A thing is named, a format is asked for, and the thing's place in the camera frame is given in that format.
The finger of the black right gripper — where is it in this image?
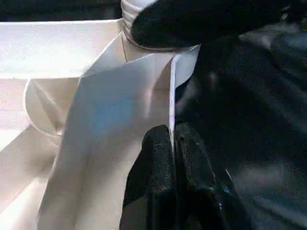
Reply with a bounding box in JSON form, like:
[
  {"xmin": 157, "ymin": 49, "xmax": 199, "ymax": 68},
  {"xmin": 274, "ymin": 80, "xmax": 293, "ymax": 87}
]
[{"xmin": 130, "ymin": 0, "xmax": 286, "ymax": 50}]

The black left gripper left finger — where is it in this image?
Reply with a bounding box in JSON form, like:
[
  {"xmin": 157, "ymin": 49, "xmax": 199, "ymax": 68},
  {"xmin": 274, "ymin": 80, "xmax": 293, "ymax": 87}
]
[{"xmin": 122, "ymin": 124, "xmax": 178, "ymax": 230}]

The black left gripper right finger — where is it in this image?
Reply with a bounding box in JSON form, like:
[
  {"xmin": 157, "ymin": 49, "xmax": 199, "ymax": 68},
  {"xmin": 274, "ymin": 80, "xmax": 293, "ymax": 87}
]
[{"xmin": 174, "ymin": 121, "xmax": 241, "ymax": 230}]

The white plastic table leg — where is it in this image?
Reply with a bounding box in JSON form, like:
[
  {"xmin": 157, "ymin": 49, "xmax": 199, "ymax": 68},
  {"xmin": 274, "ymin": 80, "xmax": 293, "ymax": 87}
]
[{"xmin": 121, "ymin": 0, "xmax": 154, "ymax": 45}]

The white plastic table top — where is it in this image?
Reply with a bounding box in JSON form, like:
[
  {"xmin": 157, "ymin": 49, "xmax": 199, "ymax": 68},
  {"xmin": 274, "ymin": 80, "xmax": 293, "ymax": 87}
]
[{"xmin": 0, "ymin": 18, "xmax": 201, "ymax": 230}]

